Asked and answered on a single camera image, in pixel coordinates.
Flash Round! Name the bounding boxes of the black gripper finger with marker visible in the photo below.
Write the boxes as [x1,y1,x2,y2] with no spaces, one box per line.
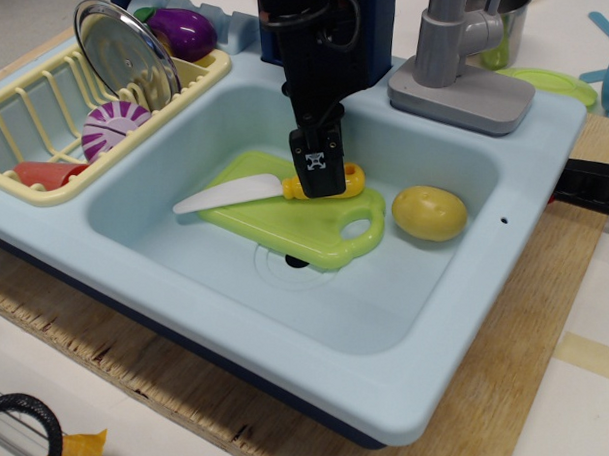
[288,123,346,199]

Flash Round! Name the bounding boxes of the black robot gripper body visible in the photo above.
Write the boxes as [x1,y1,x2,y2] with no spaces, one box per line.
[257,0,365,136]

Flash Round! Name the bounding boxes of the toy knife yellow handle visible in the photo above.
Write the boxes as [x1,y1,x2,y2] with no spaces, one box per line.
[173,162,366,214]

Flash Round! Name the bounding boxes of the green toy cutting board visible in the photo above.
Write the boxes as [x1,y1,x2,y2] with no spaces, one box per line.
[195,145,390,277]

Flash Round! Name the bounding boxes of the wooden base board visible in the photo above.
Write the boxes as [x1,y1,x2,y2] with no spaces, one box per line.
[0,6,609,456]

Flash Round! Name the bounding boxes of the dark blue box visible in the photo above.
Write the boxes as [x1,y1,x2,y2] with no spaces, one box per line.
[111,0,396,90]

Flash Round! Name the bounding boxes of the grey toy faucet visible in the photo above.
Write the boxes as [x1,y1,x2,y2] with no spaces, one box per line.
[388,0,535,136]

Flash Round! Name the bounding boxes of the purple toy eggplant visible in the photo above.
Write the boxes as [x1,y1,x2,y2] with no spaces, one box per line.
[134,7,218,63]

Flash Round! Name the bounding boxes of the yellow toy potato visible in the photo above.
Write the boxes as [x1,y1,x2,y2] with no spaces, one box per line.
[392,186,468,242]

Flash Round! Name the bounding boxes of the silver metal pot lid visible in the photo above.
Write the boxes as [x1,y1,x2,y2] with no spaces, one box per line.
[73,0,181,110]

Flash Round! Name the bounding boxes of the stainless steel pot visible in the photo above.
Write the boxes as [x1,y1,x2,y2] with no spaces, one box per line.
[478,0,532,70]

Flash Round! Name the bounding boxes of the light blue toy sink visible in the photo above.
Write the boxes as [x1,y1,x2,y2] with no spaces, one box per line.
[0,45,586,446]

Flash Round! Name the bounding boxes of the purple white toy onion half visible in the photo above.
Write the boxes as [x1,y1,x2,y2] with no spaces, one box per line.
[81,100,152,162]

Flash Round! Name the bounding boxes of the green plastic plate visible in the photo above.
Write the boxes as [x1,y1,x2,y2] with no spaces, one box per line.
[496,67,598,109]

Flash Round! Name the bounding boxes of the cream dish drying rack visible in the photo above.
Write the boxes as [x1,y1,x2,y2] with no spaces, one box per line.
[0,42,232,206]

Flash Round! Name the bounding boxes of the red toy cup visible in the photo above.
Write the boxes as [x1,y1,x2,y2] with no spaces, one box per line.
[12,161,89,191]

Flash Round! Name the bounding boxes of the blue plastic utensil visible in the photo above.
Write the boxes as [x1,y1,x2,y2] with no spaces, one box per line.
[588,11,609,38]

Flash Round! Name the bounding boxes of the black clamp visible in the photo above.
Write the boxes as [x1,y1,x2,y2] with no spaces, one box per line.
[550,158,609,214]

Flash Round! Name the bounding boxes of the yellow tape piece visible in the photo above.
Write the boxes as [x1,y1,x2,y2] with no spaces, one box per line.
[61,429,108,456]

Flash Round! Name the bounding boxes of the black braided cable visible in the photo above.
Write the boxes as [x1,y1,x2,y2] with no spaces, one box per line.
[0,391,64,456]

